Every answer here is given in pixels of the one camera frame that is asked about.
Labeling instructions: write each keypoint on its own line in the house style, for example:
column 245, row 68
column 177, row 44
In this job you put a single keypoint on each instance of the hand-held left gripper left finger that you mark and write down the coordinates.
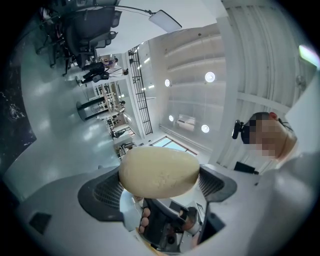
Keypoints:
column 86, row 200

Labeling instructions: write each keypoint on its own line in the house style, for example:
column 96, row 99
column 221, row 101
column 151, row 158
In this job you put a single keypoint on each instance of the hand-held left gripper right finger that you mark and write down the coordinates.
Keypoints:
column 228, row 187

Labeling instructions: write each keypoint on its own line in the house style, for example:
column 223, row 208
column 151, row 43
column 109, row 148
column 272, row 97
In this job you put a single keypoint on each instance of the person's left hand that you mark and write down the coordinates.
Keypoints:
column 145, row 220

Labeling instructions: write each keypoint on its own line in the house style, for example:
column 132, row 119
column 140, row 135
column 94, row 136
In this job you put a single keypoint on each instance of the person's grey shirt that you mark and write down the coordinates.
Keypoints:
column 287, row 187

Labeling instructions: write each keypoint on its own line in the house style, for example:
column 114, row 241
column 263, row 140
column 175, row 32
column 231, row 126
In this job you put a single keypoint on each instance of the round ceiling light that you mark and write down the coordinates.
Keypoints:
column 209, row 76
column 205, row 128
column 167, row 82
column 171, row 118

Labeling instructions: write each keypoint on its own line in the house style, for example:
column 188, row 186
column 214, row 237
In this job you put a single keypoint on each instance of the person's head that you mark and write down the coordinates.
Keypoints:
column 272, row 140

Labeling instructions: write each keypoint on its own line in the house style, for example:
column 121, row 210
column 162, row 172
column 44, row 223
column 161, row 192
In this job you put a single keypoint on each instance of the glass window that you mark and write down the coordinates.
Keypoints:
column 165, row 142

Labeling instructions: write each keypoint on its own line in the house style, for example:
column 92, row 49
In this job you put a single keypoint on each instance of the black pillar with round base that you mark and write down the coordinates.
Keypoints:
column 90, row 107

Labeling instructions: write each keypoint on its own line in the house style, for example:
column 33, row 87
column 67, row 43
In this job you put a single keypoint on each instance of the wooden shelf rack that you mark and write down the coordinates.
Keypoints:
column 107, row 95

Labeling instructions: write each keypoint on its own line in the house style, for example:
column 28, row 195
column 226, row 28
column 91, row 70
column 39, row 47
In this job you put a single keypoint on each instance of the black grid railing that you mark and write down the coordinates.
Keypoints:
column 140, row 100

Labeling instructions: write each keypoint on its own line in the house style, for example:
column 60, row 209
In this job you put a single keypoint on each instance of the rectangular ceiling light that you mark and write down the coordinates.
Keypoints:
column 310, row 56

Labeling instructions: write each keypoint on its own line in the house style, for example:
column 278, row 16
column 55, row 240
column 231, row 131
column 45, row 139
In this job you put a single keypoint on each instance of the black office chair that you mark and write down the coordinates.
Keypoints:
column 85, row 35
column 51, row 32

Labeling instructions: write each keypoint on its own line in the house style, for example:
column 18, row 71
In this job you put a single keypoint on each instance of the black head-mounted camera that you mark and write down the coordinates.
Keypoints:
column 237, row 130

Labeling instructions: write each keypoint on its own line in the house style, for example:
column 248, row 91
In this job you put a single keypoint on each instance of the white wall air conditioner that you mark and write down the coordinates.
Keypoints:
column 186, row 122

